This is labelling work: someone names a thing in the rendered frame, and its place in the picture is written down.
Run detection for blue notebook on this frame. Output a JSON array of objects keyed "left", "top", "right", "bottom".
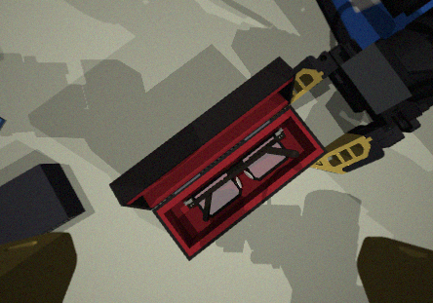
[{"left": 316, "top": 0, "right": 433, "bottom": 50}]

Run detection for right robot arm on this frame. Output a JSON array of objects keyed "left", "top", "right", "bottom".
[{"left": 341, "top": 0, "right": 433, "bottom": 122}]

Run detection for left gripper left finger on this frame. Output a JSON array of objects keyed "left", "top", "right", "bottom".
[{"left": 0, "top": 232, "right": 77, "bottom": 303}]

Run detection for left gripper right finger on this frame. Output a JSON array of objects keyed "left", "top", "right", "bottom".
[{"left": 357, "top": 237, "right": 433, "bottom": 303}]

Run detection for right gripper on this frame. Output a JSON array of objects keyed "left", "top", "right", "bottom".
[{"left": 290, "top": 29, "right": 433, "bottom": 174}]

